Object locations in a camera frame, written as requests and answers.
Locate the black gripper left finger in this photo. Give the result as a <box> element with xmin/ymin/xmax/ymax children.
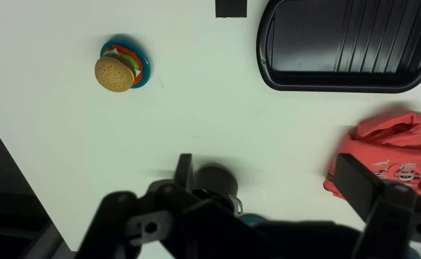
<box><xmin>75</xmin><ymin>153</ymin><xmax>230</xmax><ymax>259</ymax></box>

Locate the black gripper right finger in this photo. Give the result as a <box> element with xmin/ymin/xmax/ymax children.
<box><xmin>334</xmin><ymin>153</ymin><xmax>421</xmax><ymax>259</ymax></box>

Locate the red printed cloth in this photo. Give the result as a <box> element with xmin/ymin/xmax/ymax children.
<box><xmin>322</xmin><ymin>112</ymin><xmax>421</xmax><ymax>202</ymax></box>

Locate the small black saucepan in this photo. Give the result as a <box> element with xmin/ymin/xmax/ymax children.
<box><xmin>193</xmin><ymin>163</ymin><xmax>245</xmax><ymax>215</ymax></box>

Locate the small blue plate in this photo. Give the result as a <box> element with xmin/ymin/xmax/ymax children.
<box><xmin>100</xmin><ymin>33</ymin><xmax>153</xmax><ymax>91</ymax></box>

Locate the toy hamburger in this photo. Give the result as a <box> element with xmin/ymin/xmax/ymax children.
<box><xmin>94</xmin><ymin>45</ymin><xmax>144</xmax><ymax>94</ymax></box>

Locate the black ridged grill tray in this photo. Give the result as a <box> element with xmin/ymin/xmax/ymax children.
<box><xmin>256</xmin><ymin>0</ymin><xmax>421</xmax><ymax>94</ymax></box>

